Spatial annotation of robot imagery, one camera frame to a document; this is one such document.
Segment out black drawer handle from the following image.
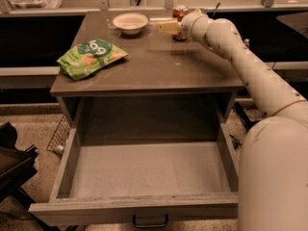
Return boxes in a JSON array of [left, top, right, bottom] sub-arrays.
[[132, 215, 169, 229]]

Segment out open grey top drawer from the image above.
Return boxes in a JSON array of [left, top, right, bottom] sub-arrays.
[[28, 122, 240, 227]]

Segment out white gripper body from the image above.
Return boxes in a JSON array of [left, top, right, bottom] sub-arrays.
[[181, 13, 211, 42]]

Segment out black office chair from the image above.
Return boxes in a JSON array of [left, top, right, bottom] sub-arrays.
[[0, 122, 38, 210]]

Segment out black chair base legs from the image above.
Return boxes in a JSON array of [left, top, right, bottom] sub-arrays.
[[234, 102, 256, 130]]

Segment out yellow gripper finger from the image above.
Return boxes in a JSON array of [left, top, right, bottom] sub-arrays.
[[156, 20, 181, 35]]

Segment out clear plastic water bottle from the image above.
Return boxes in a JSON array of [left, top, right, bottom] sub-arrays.
[[244, 38, 250, 48]]

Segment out green chip bag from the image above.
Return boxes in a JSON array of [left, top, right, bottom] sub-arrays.
[[57, 38, 128, 81]]

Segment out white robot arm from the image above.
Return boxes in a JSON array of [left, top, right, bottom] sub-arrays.
[[155, 12, 308, 231]]

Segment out white paper bowl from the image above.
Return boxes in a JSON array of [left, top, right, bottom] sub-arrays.
[[113, 13, 148, 35]]

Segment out wire mesh basket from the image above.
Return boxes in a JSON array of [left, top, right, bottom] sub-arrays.
[[46, 115, 70, 156]]

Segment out grey cabinet with top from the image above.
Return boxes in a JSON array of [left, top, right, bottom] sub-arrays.
[[51, 12, 243, 144]]

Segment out red coke can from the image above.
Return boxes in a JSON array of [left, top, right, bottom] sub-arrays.
[[172, 5, 189, 41]]

